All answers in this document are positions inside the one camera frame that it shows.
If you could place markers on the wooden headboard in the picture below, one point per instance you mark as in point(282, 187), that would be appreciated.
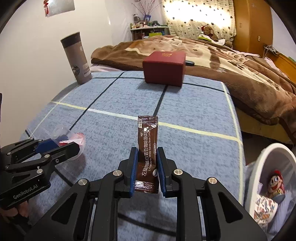
point(284, 63)

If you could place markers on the black phone on bed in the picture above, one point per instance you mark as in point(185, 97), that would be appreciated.
point(189, 63)

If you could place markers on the dark red gift box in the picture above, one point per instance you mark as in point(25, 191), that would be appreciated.
point(166, 68)

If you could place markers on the wooden wardrobe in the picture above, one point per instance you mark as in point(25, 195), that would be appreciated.
point(254, 26)

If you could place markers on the grey thermos tumbler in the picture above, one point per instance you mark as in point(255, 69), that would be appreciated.
point(75, 54)

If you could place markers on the brown teddy bear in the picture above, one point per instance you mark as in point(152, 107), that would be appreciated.
point(207, 30)

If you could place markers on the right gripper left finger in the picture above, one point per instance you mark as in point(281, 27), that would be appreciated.
point(88, 210)

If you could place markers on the brown patterned blanket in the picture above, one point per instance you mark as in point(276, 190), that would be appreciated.
point(264, 97)

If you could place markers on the patterned window curtain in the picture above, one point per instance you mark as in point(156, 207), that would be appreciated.
point(185, 19)

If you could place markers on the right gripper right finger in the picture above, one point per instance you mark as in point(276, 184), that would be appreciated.
point(206, 210)

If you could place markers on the clear plastic cup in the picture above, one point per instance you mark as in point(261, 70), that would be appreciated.
point(61, 135)

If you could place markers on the purple branch decoration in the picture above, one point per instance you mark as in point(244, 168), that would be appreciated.
point(146, 7)

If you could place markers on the white trash bin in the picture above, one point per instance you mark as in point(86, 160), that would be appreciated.
point(274, 157)

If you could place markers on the brown coffee sachet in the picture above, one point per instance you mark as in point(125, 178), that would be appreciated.
point(147, 180)

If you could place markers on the left hand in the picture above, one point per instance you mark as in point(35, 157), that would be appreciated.
point(21, 209)

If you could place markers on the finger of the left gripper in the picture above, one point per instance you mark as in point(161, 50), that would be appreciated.
point(56, 156)
point(25, 149)

